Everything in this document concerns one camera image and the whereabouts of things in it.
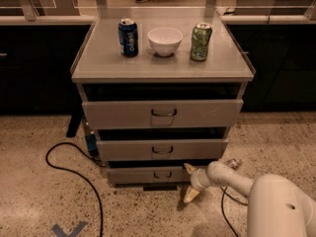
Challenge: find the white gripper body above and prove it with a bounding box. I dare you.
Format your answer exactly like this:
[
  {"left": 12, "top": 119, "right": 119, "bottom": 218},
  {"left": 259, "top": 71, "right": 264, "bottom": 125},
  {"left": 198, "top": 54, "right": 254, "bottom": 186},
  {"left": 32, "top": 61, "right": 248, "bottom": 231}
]
[{"left": 191, "top": 167, "right": 213, "bottom": 192}]

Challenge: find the grey bottom drawer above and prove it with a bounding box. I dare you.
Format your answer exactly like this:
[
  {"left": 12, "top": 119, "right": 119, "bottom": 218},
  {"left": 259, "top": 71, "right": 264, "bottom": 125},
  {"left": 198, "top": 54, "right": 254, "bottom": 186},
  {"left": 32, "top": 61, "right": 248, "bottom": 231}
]
[{"left": 107, "top": 166, "right": 190, "bottom": 185}]

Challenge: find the grey drawer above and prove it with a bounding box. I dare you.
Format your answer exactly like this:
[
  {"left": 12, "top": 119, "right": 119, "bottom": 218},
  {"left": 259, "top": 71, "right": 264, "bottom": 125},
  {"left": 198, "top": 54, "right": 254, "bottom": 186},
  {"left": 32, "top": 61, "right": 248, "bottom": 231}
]
[
  {"left": 97, "top": 139, "right": 228, "bottom": 161},
  {"left": 82, "top": 100, "right": 243, "bottom": 129},
  {"left": 107, "top": 166, "right": 190, "bottom": 185}
]

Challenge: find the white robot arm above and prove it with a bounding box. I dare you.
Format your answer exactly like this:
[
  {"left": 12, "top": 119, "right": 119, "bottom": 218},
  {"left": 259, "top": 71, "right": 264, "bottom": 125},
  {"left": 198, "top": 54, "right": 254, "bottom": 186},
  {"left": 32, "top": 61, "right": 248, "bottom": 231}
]
[{"left": 184, "top": 161, "right": 316, "bottom": 237}]

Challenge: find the grey middle drawer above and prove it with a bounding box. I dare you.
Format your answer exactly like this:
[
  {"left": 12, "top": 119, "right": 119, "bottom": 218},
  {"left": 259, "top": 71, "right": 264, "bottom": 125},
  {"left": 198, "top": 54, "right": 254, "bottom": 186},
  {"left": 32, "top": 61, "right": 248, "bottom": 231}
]
[{"left": 97, "top": 139, "right": 228, "bottom": 161}]

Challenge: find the grey drawer cabinet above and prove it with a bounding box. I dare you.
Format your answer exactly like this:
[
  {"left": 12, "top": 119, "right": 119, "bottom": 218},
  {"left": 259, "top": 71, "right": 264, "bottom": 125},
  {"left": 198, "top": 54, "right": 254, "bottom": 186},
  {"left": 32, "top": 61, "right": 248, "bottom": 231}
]
[{"left": 72, "top": 7, "right": 254, "bottom": 188}]

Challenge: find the grey top drawer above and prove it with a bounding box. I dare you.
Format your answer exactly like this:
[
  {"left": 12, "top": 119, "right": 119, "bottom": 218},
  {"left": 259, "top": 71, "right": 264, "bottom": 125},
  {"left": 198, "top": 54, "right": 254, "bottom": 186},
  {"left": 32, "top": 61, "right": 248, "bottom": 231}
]
[{"left": 82, "top": 100, "right": 243, "bottom": 129}]

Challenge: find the clear plastic connector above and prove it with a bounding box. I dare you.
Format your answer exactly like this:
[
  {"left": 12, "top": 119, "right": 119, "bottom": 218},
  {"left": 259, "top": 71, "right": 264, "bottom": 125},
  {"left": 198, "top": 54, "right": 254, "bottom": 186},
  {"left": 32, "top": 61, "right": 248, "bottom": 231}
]
[{"left": 225, "top": 158, "right": 243, "bottom": 170}]

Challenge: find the blue power adapter box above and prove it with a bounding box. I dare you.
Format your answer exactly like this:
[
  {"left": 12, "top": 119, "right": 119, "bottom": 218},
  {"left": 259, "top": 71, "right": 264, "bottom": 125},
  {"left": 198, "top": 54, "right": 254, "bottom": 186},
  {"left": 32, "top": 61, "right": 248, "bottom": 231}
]
[{"left": 85, "top": 133, "right": 99, "bottom": 157}]

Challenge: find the blue tape cross mark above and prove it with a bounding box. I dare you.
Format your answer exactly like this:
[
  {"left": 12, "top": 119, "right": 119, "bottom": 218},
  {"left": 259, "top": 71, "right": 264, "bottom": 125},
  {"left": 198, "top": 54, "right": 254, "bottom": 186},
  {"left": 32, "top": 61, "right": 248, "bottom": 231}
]
[{"left": 51, "top": 221, "right": 88, "bottom": 237}]

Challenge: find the white bowl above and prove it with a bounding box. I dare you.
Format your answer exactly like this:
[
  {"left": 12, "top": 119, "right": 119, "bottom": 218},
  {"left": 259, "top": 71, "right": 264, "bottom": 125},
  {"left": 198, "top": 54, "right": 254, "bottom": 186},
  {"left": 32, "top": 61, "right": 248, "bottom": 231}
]
[{"left": 147, "top": 28, "right": 183, "bottom": 56}]

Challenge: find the green soda can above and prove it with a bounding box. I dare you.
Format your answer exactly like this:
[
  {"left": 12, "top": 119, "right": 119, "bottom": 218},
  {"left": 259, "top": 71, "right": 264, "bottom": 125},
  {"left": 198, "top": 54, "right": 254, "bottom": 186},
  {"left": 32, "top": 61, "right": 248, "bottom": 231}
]
[{"left": 190, "top": 22, "right": 212, "bottom": 61}]

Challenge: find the blue Pepsi can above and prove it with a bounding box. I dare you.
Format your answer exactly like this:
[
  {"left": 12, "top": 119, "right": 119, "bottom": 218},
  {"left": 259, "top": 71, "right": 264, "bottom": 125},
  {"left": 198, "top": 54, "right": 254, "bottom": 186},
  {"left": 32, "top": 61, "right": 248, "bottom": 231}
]
[{"left": 118, "top": 18, "right": 138, "bottom": 57}]

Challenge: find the dark lab counter right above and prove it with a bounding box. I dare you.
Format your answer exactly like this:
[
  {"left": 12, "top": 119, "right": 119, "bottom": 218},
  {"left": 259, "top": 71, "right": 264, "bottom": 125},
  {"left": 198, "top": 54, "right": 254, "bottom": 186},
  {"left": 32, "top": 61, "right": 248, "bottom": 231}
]
[{"left": 222, "top": 16, "right": 316, "bottom": 112}]

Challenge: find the dark lab counter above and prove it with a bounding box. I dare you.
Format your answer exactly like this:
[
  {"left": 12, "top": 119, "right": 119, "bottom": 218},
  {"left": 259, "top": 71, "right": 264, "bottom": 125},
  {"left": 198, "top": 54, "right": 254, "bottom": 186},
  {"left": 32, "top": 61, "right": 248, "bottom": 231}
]
[
  {"left": 222, "top": 16, "right": 316, "bottom": 112},
  {"left": 0, "top": 23, "right": 90, "bottom": 115}
]

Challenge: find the dark lab counter left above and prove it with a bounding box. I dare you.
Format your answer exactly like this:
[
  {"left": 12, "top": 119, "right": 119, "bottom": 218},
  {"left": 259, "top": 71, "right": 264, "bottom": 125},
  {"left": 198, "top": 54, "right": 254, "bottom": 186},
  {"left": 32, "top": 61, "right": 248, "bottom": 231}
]
[{"left": 0, "top": 23, "right": 90, "bottom": 115}]

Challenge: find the black cable on right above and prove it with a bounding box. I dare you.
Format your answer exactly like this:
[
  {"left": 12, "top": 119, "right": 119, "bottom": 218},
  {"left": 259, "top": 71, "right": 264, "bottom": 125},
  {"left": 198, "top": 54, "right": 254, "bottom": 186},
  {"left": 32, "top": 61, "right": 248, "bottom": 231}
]
[{"left": 219, "top": 185, "right": 249, "bottom": 237}]

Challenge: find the black cable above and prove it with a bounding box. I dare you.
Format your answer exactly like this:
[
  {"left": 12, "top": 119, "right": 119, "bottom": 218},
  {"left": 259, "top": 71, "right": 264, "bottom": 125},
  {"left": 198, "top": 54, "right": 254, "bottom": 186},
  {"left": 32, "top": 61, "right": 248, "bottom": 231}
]
[
  {"left": 44, "top": 142, "right": 107, "bottom": 237},
  {"left": 219, "top": 185, "right": 249, "bottom": 237}
]

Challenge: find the black cable on left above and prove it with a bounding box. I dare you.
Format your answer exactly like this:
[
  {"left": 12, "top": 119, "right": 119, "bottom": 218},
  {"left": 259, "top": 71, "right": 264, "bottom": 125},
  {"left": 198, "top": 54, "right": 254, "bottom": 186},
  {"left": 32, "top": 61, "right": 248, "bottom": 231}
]
[{"left": 44, "top": 142, "right": 107, "bottom": 237}]

